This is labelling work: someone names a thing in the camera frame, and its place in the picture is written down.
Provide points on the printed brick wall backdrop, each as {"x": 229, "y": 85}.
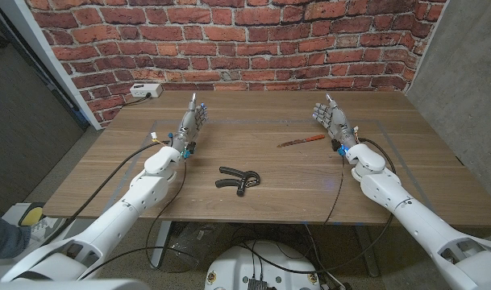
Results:
{"x": 245, "y": 40}

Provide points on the black connector box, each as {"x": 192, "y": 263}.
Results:
{"x": 257, "y": 284}

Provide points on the white power strip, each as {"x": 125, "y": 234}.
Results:
{"x": 144, "y": 90}

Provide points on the white robot torso edge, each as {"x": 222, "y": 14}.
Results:
{"x": 67, "y": 286}

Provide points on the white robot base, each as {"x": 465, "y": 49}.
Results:
{"x": 237, "y": 266}

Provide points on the black grip strengthener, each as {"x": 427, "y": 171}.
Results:
{"x": 241, "y": 189}

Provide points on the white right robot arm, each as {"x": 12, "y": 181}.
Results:
{"x": 410, "y": 213}

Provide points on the grey sneaker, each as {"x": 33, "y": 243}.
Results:
{"x": 47, "y": 229}

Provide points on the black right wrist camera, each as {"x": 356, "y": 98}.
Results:
{"x": 335, "y": 145}

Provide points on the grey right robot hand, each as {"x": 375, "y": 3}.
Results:
{"x": 338, "y": 123}

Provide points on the yellow pad with black rim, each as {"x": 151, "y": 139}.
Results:
{"x": 31, "y": 215}

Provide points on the clear plastic bag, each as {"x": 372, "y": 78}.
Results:
{"x": 192, "y": 241}

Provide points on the white door frame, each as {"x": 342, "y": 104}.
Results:
{"x": 39, "y": 48}

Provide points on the person's leg in jeans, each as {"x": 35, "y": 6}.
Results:
{"x": 3, "y": 237}

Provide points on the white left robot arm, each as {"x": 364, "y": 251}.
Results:
{"x": 120, "y": 209}

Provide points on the grey table leg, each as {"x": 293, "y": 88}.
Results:
{"x": 160, "y": 245}
{"x": 368, "y": 253}

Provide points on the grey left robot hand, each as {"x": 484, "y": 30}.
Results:
{"x": 188, "y": 125}

